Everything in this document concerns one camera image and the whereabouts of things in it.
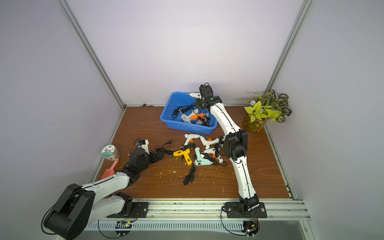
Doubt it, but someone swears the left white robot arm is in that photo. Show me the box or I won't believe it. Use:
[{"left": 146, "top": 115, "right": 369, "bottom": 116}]
[{"left": 41, "top": 148, "right": 165, "bottom": 240}]

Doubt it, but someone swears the pink plastic scoop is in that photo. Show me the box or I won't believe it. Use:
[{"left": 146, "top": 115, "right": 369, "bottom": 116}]
[{"left": 102, "top": 159, "right": 119, "bottom": 180}]

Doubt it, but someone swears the small white red glue gun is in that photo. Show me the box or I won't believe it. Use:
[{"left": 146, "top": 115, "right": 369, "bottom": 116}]
[{"left": 204, "top": 148, "right": 224, "bottom": 164}]

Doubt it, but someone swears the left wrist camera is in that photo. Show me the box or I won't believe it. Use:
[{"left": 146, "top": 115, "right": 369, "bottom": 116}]
[{"left": 137, "top": 140, "right": 150, "bottom": 154}]

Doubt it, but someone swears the large white glue gun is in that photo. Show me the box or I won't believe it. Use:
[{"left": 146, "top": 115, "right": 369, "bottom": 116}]
[{"left": 179, "top": 110, "right": 196, "bottom": 124}]

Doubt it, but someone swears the potted green plant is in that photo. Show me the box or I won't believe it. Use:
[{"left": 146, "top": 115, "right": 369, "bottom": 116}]
[{"left": 243, "top": 90, "right": 292, "bottom": 133}]

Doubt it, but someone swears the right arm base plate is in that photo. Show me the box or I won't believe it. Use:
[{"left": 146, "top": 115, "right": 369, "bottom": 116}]
[{"left": 222, "top": 202, "right": 268, "bottom": 219}]

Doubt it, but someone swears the coiled black cord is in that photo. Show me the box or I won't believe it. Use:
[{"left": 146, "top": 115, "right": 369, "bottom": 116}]
[{"left": 182, "top": 164, "right": 198, "bottom": 186}]

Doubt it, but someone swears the yellow glue gun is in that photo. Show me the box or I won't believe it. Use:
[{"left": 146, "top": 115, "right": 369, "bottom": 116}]
[{"left": 173, "top": 149, "right": 193, "bottom": 166}]

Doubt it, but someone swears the mint glue gun centre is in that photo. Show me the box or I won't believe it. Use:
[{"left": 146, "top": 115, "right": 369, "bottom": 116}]
[{"left": 194, "top": 148, "right": 213, "bottom": 166}]

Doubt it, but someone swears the white orange glue gun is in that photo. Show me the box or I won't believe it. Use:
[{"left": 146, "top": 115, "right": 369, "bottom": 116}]
[{"left": 200, "top": 136, "right": 220, "bottom": 150}]

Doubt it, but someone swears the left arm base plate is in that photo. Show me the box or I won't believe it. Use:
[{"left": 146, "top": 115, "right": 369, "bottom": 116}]
[{"left": 107, "top": 202, "right": 149, "bottom": 219}]

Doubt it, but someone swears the blue plastic storage box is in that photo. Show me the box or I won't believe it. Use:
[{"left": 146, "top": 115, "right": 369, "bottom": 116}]
[{"left": 160, "top": 92, "right": 218, "bottom": 135}]

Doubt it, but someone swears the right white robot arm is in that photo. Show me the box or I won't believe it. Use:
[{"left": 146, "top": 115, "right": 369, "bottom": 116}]
[{"left": 196, "top": 83, "right": 260, "bottom": 213}]

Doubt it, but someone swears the glass jar floral lid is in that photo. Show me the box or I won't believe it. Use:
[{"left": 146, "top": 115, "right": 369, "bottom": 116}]
[{"left": 101, "top": 145, "right": 121, "bottom": 162}]

